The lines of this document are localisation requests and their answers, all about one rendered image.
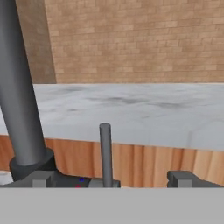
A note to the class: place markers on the dark grey sink faucet spout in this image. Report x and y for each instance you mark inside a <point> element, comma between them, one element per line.
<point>17,87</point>

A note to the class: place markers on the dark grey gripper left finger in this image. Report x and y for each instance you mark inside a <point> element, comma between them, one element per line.
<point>39,178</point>

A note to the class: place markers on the wooden counter front panel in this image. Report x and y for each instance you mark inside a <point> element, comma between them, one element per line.
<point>145,164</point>

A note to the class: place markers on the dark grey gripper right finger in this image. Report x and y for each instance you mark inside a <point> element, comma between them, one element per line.
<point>182,178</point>

